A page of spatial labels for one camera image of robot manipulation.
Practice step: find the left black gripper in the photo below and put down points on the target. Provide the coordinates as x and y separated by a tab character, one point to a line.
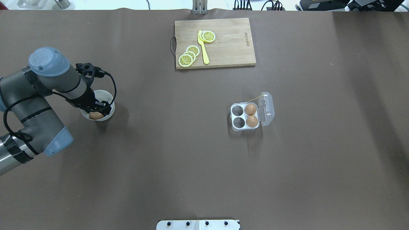
85	101

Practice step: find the brown egg from bowl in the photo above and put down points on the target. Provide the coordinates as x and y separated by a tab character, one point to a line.
95	115

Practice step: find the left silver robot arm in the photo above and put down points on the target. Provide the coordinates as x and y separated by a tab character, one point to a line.
31	123

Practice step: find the clear plastic egg box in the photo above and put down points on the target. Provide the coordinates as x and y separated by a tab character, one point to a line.
265	112

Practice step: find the brown egg in box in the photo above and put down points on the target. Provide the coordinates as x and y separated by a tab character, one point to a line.
250	109
252	121

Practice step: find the white ceramic bowl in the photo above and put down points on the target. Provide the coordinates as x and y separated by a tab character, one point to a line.
104	95

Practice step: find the lemon slice middle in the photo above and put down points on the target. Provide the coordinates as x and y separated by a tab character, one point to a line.
191	54

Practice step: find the yellow plastic knife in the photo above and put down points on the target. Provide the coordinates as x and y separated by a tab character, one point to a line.
203	49

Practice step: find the lemon slice near knife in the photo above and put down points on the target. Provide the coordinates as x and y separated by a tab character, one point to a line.
207	36

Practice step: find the wooden cutting board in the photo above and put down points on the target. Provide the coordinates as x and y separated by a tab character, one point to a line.
233	46

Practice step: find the black power strip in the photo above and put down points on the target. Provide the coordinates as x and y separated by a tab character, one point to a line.
268	5

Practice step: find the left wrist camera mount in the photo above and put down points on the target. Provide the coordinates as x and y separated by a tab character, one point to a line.
89	72

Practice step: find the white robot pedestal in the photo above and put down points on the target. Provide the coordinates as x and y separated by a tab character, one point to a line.
206	224

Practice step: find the aluminium frame post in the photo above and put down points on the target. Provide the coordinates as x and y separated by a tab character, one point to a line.
200	7

